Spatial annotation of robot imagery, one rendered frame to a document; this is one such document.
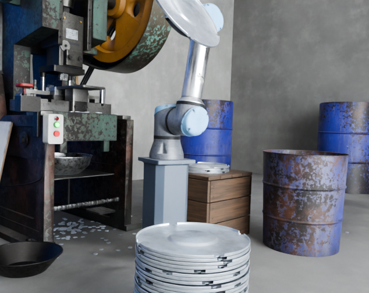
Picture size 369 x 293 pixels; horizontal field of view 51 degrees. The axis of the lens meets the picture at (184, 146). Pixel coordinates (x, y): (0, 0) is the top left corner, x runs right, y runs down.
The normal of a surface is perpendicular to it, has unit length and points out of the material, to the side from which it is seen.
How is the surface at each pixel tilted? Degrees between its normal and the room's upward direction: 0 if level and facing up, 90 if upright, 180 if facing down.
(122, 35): 90
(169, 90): 90
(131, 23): 90
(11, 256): 49
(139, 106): 90
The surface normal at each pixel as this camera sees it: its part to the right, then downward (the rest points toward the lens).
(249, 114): -0.66, 0.02
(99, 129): 0.75, 0.06
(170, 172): 0.55, 0.06
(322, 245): 0.21, 0.10
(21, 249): 0.32, -0.62
